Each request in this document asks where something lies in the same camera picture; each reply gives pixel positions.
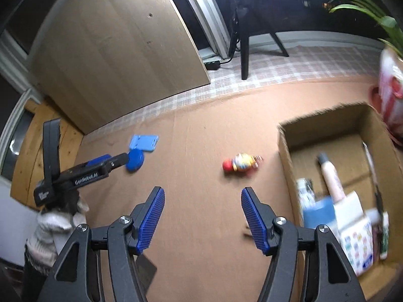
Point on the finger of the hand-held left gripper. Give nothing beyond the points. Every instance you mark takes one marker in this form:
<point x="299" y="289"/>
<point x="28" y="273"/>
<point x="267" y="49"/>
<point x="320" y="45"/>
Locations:
<point x="116" y="160"/>
<point x="98" y="160"/>

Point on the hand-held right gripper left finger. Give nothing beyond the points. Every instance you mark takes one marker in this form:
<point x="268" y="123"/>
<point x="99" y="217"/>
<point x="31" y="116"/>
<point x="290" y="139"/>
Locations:
<point x="151" y="220"/>

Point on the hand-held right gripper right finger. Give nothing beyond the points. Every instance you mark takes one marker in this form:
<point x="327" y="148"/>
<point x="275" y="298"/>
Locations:
<point x="253" y="220"/>

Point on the blue round lid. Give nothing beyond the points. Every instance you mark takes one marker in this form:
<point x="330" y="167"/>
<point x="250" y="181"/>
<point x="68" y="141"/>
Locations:
<point x="135" y="160"/>

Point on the white tube with blue cap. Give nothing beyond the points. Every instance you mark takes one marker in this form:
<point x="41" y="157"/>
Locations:
<point x="327" y="215"/>

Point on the pink tube with grey cap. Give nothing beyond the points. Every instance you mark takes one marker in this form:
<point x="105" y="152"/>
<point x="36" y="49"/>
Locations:
<point x="330" y="179"/>

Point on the cardboard box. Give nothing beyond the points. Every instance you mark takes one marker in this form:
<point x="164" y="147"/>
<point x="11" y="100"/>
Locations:
<point x="314" y="144"/>

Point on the patterned sticker pack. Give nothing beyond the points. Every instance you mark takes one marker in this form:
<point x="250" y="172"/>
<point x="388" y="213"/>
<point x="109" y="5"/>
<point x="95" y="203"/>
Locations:
<point x="357" y="242"/>

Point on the white plug charger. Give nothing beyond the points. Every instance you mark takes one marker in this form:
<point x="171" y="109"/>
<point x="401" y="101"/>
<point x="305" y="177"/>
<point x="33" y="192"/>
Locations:
<point x="373" y="215"/>

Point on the thin white stick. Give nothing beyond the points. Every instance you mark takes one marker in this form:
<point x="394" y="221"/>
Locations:
<point x="373" y="176"/>

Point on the green glue stick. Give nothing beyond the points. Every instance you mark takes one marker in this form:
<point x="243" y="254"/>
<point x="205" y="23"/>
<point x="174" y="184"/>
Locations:
<point x="384" y="232"/>

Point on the person's left forearm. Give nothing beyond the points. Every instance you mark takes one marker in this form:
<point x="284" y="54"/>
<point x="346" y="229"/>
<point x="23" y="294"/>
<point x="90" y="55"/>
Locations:
<point x="53" y="229"/>

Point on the blue card holder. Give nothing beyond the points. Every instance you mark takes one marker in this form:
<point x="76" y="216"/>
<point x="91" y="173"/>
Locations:
<point x="143" y="141"/>

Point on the colourful toy figure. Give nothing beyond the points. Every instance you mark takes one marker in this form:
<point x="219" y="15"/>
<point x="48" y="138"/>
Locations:
<point x="241" y="163"/>

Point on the brown cardboard sheet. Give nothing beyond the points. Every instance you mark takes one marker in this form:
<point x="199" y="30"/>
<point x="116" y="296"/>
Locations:
<point x="204" y="125"/>

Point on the light wooden board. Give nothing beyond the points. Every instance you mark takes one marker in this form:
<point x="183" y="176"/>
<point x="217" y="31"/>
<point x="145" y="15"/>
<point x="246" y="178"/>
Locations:
<point x="113" y="47"/>

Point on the black power adapter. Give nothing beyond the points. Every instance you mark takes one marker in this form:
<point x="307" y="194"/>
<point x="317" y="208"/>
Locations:
<point x="212" y="65"/>

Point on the red and white bag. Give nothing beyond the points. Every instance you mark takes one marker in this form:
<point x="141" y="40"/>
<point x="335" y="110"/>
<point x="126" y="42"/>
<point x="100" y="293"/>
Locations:
<point x="392" y="94"/>

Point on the black chair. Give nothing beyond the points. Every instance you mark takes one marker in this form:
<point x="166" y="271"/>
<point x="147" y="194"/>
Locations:
<point x="252" y="15"/>

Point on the green spider plant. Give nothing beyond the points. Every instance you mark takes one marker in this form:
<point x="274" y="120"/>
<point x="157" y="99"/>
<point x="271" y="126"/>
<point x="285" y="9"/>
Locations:
<point x="374" y="12"/>

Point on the white window frame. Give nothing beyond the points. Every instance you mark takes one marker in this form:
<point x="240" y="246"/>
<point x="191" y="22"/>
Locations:
<point x="201" y="12"/>

